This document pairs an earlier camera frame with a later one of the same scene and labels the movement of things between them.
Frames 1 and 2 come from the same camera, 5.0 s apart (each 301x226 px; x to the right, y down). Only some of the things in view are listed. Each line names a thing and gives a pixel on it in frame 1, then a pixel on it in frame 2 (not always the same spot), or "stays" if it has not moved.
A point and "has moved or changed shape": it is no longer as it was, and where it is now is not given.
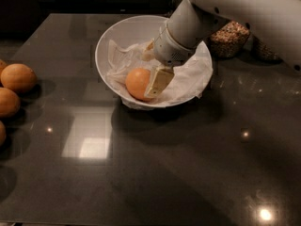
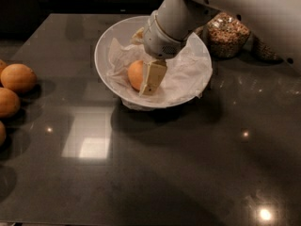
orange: x=19 y=78 stays
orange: x=9 y=103 stays
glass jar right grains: x=254 y=50 stays
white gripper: x=169 y=50 → x=157 y=40
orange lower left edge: x=3 y=134 stays
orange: x=137 y=80 has moved or changed shape
